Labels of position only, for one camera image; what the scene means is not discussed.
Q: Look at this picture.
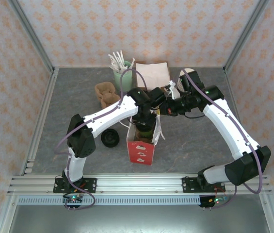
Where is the stack of paper cups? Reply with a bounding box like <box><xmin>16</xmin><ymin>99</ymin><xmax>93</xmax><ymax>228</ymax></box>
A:
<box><xmin>177</xmin><ymin>67</ymin><xmax>195</xmax><ymax>92</ymax></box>

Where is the grey slotted cable duct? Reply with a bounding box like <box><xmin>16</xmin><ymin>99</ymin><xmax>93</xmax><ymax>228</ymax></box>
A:
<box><xmin>17</xmin><ymin>195</ymin><xmax>261</xmax><ymax>206</ymax></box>

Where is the black mounting plate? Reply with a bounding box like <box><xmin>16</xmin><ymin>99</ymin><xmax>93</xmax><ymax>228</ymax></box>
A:
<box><xmin>182</xmin><ymin>176</ymin><xmax>226</xmax><ymax>194</ymax></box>
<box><xmin>53</xmin><ymin>178</ymin><xmax>97</xmax><ymax>194</ymax></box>

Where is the green paper coffee cup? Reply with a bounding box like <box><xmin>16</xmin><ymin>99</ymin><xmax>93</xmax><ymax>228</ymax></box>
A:
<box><xmin>136</xmin><ymin>129</ymin><xmax>154</xmax><ymax>141</ymax></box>

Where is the aluminium frame post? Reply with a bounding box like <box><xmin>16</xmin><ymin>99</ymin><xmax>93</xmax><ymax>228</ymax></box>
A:
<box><xmin>223</xmin><ymin>0</ymin><xmax>272</xmax><ymax>73</ymax></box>
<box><xmin>7</xmin><ymin>0</ymin><xmax>57</xmax><ymax>75</ymax></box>

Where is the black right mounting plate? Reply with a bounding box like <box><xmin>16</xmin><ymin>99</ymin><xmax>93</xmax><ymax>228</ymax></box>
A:
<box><xmin>182</xmin><ymin>176</ymin><xmax>226</xmax><ymax>194</ymax></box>

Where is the left circuit board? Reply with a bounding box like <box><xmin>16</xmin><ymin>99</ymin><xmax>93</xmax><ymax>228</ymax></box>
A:
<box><xmin>63</xmin><ymin>195</ymin><xmax>83</xmax><ymax>203</ymax></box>

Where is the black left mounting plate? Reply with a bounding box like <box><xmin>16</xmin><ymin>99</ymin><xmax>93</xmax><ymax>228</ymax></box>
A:
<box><xmin>53</xmin><ymin>178</ymin><xmax>97</xmax><ymax>194</ymax></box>

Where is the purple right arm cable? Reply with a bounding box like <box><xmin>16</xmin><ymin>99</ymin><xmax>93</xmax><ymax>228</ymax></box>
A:
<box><xmin>182</xmin><ymin>69</ymin><xmax>264</xmax><ymax>209</ymax></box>

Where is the mint green holder cup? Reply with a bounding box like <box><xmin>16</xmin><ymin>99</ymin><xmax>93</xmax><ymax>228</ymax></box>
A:
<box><xmin>113</xmin><ymin>60</ymin><xmax>133</xmax><ymax>92</ymax></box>

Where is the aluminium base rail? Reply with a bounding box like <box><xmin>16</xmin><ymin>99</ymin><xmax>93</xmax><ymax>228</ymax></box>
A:
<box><xmin>7</xmin><ymin>173</ymin><xmax>273</xmax><ymax>196</ymax></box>

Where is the aluminium side rail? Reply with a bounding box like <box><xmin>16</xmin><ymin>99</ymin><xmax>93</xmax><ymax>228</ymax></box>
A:
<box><xmin>20</xmin><ymin>67</ymin><xmax>60</xmax><ymax>176</ymax></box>

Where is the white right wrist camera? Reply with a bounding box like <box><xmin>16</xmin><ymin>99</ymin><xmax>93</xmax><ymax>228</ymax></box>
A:
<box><xmin>165</xmin><ymin>79</ymin><xmax>178</xmax><ymax>100</ymax></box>

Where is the black round lid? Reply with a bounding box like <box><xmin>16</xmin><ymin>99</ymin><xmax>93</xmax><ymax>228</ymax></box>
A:
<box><xmin>100</xmin><ymin>128</ymin><xmax>121</xmax><ymax>148</ymax></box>

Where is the red white paper bag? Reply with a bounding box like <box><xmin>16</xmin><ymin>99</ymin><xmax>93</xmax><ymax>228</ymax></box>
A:
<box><xmin>121</xmin><ymin>114</ymin><xmax>166</xmax><ymax>167</ymax></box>

